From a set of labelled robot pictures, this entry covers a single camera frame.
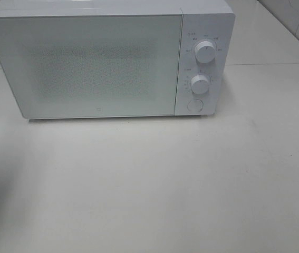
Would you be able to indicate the round white door button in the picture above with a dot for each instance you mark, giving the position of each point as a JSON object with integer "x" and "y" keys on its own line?
{"x": 195, "y": 106}

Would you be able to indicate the white microwave knob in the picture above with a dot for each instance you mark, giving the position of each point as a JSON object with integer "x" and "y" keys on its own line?
{"x": 205, "y": 51}
{"x": 200, "y": 84}

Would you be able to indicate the white microwave door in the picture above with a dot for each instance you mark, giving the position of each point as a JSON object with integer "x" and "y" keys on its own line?
{"x": 84, "y": 67}

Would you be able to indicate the white microwave oven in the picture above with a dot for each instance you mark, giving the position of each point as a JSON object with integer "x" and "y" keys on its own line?
{"x": 201, "y": 20}

